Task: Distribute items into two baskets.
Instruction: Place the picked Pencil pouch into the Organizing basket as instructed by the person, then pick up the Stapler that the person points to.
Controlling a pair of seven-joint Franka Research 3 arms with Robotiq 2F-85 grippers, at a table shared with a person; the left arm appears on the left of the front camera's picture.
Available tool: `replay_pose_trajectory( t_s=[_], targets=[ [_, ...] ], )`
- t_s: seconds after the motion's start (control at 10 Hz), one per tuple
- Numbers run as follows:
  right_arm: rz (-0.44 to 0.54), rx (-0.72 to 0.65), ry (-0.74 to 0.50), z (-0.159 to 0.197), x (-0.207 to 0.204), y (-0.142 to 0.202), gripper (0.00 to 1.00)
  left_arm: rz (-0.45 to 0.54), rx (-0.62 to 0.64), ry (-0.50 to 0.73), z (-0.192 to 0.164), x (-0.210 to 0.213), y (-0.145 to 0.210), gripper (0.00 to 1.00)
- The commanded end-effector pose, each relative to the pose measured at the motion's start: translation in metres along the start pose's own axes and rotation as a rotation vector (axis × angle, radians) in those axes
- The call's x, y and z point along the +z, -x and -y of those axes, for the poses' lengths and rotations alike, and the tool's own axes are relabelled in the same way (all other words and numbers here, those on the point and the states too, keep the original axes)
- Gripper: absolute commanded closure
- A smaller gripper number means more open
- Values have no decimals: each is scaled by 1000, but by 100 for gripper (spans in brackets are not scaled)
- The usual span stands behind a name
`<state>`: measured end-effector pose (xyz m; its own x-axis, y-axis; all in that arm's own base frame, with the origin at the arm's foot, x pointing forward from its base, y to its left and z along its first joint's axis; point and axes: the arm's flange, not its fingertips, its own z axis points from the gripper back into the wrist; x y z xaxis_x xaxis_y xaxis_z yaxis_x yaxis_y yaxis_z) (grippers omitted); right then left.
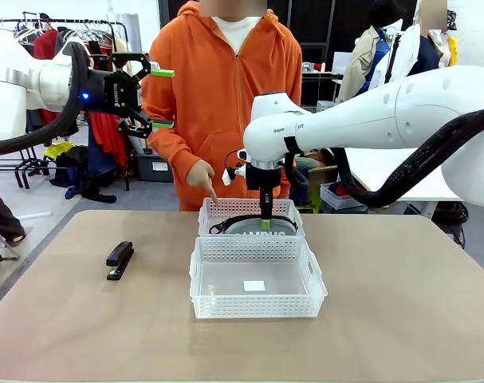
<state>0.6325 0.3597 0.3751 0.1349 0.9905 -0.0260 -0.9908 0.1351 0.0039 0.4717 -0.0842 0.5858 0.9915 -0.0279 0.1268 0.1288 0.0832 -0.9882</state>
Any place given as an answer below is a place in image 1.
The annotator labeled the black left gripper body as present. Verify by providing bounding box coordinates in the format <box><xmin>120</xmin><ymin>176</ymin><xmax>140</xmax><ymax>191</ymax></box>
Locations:
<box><xmin>81</xmin><ymin>69</ymin><xmax>143</xmax><ymax>118</ymax></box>

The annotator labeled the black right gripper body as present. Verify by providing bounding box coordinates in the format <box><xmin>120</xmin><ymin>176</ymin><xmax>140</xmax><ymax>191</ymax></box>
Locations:
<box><xmin>245</xmin><ymin>164</ymin><xmax>283</xmax><ymax>192</ymax></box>

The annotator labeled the grey Campus pencil case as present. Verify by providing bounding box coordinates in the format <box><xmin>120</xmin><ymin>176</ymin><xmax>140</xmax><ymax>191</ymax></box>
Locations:
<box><xmin>209</xmin><ymin>215</ymin><xmax>300</xmax><ymax>238</ymax></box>

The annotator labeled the black stapler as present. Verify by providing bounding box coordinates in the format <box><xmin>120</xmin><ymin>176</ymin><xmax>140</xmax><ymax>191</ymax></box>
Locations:
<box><xmin>105</xmin><ymin>240</ymin><xmax>136</xmax><ymax>282</ymax></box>

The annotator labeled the person's right hand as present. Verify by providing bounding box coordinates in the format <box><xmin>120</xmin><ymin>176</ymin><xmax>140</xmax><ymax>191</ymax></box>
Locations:
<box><xmin>185</xmin><ymin>159</ymin><xmax>220</xmax><ymax>207</ymax></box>

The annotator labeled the white perforated plastic basket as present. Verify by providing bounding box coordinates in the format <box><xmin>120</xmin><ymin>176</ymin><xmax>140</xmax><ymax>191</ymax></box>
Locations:
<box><xmin>197</xmin><ymin>196</ymin><xmax>306</xmax><ymax>239</ymax></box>
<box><xmin>188</xmin><ymin>235</ymin><xmax>329</xmax><ymax>319</ymax></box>

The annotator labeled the red hanging garment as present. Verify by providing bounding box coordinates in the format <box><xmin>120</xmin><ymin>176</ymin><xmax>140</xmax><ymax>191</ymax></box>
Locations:
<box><xmin>87</xmin><ymin>111</ymin><xmax>128</xmax><ymax>167</ymax></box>

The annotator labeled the grey storage bin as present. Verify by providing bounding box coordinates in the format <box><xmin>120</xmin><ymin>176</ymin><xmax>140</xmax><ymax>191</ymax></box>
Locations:
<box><xmin>135</xmin><ymin>152</ymin><xmax>175</xmax><ymax>184</ymax></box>

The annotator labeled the person in orange hoodie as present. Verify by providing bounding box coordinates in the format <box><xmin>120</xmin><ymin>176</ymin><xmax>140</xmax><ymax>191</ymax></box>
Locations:
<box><xmin>140</xmin><ymin>0</ymin><xmax>304</xmax><ymax>212</ymax></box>

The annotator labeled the dark clothes pile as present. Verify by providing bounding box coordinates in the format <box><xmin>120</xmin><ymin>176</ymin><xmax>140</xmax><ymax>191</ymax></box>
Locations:
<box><xmin>49</xmin><ymin>144</ymin><xmax>118</xmax><ymax>203</ymax></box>

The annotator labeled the white basket with red cloth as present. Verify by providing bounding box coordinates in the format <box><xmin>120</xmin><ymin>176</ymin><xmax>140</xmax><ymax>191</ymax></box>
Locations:
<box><xmin>320</xmin><ymin>180</ymin><xmax>367</xmax><ymax>211</ymax></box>

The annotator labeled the yellow cloth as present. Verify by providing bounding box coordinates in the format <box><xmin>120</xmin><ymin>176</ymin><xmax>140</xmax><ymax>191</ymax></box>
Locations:
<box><xmin>43</xmin><ymin>140</ymin><xmax>76</xmax><ymax>161</ymax></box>

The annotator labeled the white background table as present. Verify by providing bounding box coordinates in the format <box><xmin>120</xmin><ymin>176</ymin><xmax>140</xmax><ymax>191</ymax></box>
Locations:
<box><xmin>344</xmin><ymin>147</ymin><xmax>466</xmax><ymax>219</ymax></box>

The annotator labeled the mannequin in beige coat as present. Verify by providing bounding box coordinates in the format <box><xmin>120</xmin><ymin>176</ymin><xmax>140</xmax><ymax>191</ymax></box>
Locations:
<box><xmin>336</xmin><ymin>2</ymin><xmax>404</xmax><ymax>105</ymax></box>

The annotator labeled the black bag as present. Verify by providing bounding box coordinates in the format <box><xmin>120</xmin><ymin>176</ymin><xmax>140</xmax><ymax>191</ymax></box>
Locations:
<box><xmin>435</xmin><ymin>200</ymin><xmax>470</xmax><ymax>241</ymax></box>

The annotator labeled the white hanging shirt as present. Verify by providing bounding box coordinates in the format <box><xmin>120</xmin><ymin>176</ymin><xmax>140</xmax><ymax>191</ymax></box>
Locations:
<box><xmin>384</xmin><ymin>22</ymin><xmax>423</xmax><ymax>85</ymax></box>

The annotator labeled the background person in navy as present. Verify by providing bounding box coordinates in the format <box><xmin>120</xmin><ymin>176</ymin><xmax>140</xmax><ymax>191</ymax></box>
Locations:
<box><xmin>418</xmin><ymin>0</ymin><xmax>460</xmax><ymax>76</ymax></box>

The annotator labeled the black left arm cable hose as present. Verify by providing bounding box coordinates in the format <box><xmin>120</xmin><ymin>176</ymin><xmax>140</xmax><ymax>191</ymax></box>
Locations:
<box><xmin>0</xmin><ymin>41</ymin><xmax>92</xmax><ymax>158</ymax></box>

